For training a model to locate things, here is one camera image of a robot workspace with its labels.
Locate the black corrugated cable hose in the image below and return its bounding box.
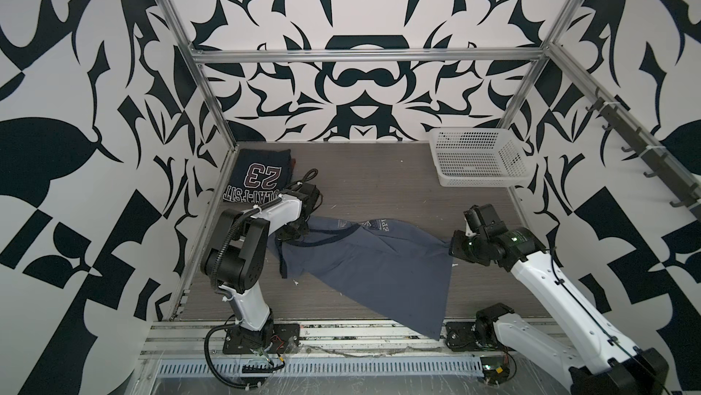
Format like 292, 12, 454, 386
203, 167, 319, 391

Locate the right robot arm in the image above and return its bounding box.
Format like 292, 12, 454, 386
447, 204, 669, 394

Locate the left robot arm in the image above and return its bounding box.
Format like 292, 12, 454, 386
200, 181, 322, 334

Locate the navy tank top red trim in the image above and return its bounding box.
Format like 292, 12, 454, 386
223, 149, 294, 204

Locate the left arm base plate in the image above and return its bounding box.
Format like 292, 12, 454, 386
223, 323, 300, 355

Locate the aluminium frame crossbar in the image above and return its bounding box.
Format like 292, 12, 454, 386
191, 47, 544, 65

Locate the small green circuit board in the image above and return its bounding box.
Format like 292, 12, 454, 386
480, 355, 517, 387

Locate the blue-grey tank top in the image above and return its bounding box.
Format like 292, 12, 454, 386
268, 216, 452, 340

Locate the white slotted cable duct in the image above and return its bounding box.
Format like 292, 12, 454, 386
155, 355, 486, 379

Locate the white plastic laundry basket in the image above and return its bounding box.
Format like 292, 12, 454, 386
429, 128, 536, 188

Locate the wall hook rail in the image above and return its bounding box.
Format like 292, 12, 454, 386
587, 88, 700, 222

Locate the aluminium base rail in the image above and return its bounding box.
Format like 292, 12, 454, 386
139, 319, 449, 358

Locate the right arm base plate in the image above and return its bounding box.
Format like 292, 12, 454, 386
445, 319, 494, 352

